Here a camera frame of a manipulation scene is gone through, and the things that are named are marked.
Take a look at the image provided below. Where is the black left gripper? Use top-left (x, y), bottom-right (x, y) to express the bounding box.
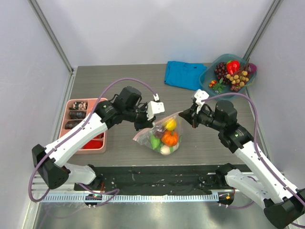
top-left (124, 102), bottom-right (155, 131)

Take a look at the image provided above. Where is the yellow toy mango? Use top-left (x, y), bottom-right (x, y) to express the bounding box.
top-left (163, 118), bottom-right (177, 131)

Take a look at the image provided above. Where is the dark purple toy onion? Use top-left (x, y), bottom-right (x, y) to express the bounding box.
top-left (154, 128), bottom-right (165, 138)

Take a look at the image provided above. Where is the green toy cucumber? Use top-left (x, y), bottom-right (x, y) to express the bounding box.
top-left (150, 135), bottom-right (161, 150)

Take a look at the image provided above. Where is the clear pink-dotted zip bag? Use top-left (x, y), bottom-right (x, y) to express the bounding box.
top-left (133, 112), bottom-right (183, 156)

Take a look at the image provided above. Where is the beige toy potato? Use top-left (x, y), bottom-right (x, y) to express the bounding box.
top-left (160, 145), bottom-right (171, 156)

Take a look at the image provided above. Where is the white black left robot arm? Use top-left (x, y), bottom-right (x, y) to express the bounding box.
top-left (32, 86), bottom-right (165, 190)

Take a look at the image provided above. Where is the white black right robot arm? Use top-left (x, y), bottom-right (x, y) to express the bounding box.
top-left (179, 100), bottom-right (305, 229)

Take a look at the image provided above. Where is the small cherry tomato sprig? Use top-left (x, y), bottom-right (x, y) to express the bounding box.
top-left (209, 78), bottom-right (226, 94)

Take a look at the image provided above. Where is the blue folded cloth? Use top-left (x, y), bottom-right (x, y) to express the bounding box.
top-left (164, 61), bottom-right (207, 91)

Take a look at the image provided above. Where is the lower red folded cloth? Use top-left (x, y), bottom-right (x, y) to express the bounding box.
top-left (83, 140), bottom-right (103, 150)

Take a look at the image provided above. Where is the purple toy grape bunch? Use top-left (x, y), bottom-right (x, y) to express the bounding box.
top-left (214, 62), bottom-right (230, 84)

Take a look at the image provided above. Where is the teal plastic fruit basket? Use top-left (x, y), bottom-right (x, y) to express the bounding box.
top-left (199, 53), bottom-right (256, 100)

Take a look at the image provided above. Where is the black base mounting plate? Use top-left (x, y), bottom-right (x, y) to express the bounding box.
top-left (87, 165), bottom-right (231, 196)

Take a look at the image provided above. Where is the brown toy longan bunch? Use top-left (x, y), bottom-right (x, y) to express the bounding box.
top-left (225, 71), bottom-right (250, 92)

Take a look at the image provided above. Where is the pink plastic divided organizer tray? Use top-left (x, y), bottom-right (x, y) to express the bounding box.
top-left (59, 98), bottom-right (107, 155)

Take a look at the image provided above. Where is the blue flower patterned dark cloth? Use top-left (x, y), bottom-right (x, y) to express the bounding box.
top-left (69, 111), bottom-right (86, 119)

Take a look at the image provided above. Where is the rose patterned dark cloth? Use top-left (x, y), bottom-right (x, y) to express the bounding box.
top-left (70, 101), bottom-right (88, 110)

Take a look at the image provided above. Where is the red toy bell pepper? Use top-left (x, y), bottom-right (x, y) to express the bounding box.
top-left (226, 60), bottom-right (240, 75)

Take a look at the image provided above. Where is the brown flower patterned dark cloth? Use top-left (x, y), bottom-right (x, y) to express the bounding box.
top-left (64, 120), bottom-right (82, 130)

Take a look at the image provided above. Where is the purple toy eggplant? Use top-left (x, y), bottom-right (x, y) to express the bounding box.
top-left (245, 63), bottom-right (257, 75)

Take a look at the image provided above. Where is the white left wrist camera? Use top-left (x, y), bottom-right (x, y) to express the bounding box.
top-left (146, 94), bottom-right (165, 121)

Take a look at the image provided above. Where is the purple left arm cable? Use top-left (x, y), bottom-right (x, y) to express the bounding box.
top-left (28, 77), bottom-right (159, 203)

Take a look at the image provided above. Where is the aluminium frame rail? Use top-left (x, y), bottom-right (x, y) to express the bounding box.
top-left (30, 171), bottom-right (291, 192)

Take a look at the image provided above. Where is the white slotted cable duct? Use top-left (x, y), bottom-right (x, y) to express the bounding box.
top-left (42, 192), bottom-right (219, 203)

